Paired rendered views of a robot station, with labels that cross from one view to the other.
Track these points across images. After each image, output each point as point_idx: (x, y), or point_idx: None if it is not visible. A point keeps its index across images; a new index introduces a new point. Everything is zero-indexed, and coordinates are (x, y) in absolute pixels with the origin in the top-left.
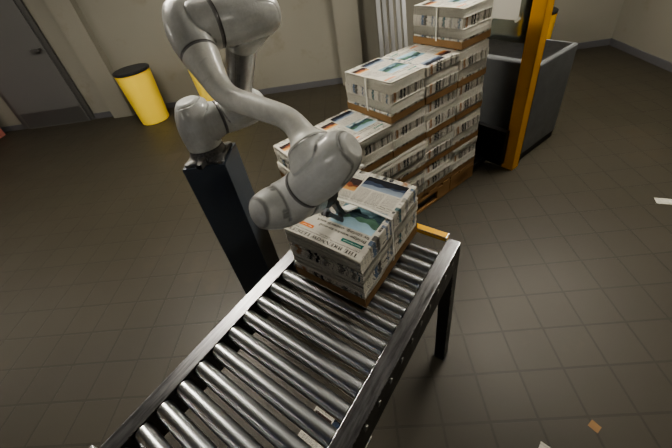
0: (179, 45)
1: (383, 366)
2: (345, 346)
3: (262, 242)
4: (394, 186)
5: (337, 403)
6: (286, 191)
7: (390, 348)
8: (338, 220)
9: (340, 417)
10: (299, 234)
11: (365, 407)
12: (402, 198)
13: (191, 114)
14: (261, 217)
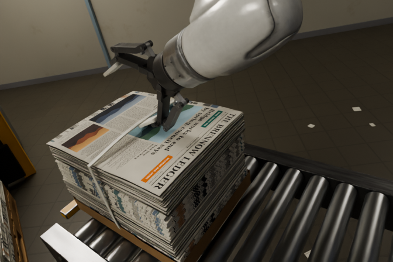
0: None
1: (317, 168)
2: (303, 200)
3: None
4: (123, 101)
5: (375, 200)
6: None
7: (296, 164)
8: (175, 121)
9: (386, 199)
10: (182, 169)
11: (365, 178)
12: (147, 95)
13: None
14: None
